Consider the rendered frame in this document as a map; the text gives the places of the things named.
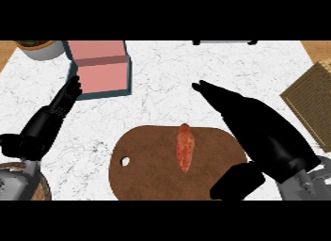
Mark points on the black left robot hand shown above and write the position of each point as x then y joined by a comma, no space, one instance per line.
41,125

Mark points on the grey plant pot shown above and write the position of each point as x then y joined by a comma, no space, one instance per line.
40,48

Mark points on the brown wooden cutting board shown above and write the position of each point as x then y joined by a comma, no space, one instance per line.
172,163

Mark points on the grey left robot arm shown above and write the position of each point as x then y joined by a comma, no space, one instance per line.
12,182

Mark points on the orange sweet potato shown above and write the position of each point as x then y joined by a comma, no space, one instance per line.
184,147

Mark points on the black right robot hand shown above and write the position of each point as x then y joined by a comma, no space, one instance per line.
260,125

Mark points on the grey appliance with black feet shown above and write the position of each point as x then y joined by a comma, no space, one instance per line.
224,42

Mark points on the round wicker basket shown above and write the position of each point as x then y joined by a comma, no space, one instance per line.
40,188

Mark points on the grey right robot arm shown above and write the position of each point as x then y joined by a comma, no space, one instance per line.
313,182

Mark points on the brown wicker basket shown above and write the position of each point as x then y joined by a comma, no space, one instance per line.
317,100

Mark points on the pink and teal open box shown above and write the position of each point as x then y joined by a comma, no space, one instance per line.
100,69

